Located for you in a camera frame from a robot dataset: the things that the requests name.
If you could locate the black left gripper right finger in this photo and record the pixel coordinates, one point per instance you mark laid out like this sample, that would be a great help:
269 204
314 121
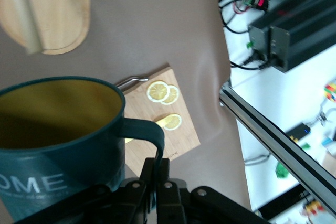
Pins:
170 203

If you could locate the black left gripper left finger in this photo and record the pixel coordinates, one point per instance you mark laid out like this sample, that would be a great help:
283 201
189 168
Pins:
136 203

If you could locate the dark green enamel mug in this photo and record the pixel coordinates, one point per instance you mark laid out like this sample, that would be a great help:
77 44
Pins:
52 161

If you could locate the wooden mug tree rack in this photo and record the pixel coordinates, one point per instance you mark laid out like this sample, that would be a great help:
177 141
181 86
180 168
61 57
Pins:
57 11

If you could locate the bamboo cutting board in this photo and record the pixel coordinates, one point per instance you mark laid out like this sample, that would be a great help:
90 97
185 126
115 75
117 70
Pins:
183 134

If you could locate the lemon slice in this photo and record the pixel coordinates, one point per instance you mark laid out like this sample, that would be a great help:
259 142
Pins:
174 95
157 91
174 122

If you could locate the yellow plastic fork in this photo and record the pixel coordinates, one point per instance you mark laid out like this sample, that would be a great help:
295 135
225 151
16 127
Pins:
160 122

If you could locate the green plastic piece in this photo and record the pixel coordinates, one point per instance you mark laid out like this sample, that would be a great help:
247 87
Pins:
282 170

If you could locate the black device with blue light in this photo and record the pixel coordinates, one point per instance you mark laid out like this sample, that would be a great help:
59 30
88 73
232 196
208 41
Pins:
299 130

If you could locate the brown table mat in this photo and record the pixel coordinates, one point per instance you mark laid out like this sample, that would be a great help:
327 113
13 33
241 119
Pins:
157 24

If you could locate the black power supply box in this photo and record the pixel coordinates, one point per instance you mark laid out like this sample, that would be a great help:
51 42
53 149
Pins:
258 40
302 37

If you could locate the aluminium profile rail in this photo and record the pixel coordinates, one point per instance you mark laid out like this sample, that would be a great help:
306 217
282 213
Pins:
275 142

